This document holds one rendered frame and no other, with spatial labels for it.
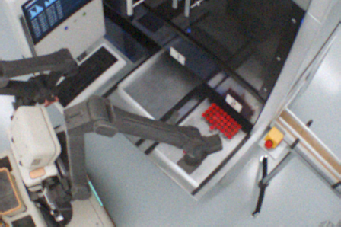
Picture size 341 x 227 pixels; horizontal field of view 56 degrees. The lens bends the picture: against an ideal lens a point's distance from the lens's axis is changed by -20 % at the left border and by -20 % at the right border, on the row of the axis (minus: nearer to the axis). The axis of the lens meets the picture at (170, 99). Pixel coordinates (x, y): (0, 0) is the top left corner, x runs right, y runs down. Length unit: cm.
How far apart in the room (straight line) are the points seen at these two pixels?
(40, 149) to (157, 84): 83
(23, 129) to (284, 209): 198
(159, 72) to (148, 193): 97
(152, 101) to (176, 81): 16
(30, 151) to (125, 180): 143
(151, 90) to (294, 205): 146
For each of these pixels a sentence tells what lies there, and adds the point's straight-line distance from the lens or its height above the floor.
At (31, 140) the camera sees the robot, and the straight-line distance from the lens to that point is 129.
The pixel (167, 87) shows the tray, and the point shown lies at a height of 88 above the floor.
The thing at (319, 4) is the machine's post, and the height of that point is 186.
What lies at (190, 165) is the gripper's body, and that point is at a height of 118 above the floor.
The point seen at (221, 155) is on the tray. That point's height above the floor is 88.
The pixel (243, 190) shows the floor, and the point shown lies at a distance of 266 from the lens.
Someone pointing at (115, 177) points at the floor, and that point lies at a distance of 264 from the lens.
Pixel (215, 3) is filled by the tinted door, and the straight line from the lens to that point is 137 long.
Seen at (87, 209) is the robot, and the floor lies 28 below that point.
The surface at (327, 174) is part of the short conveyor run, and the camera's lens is 185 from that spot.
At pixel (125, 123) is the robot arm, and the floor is 155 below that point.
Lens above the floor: 252
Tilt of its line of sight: 62 degrees down
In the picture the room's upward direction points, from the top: 4 degrees clockwise
